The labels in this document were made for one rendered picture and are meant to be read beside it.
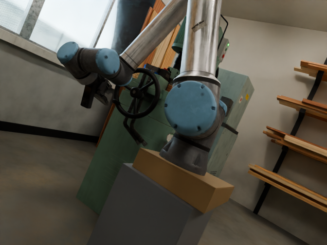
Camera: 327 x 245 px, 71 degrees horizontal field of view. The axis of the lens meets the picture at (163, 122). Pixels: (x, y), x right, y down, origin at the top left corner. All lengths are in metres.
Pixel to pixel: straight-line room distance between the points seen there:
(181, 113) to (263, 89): 3.21
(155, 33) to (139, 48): 0.09
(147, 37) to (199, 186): 0.60
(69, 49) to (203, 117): 0.55
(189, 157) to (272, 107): 2.99
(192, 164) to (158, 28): 0.54
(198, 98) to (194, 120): 0.06
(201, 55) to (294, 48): 3.33
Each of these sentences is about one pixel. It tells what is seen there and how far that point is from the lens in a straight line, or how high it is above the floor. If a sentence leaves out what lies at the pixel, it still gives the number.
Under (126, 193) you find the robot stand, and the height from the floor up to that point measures 0.47.
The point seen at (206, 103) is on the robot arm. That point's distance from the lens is 0.64.
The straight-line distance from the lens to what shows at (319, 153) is 3.08.
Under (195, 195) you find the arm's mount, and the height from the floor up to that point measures 0.58.
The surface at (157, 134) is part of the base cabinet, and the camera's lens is 1.40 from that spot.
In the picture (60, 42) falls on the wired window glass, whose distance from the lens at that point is 2.69.
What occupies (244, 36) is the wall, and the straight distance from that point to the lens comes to 4.21.
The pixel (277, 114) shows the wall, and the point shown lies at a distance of 3.70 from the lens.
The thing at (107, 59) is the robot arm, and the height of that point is 0.87.
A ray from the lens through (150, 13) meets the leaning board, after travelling 3.27.
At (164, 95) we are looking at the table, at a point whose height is 0.87.
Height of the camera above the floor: 0.78
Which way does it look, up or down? 3 degrees down
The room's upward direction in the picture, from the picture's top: 24 degrees clockwise
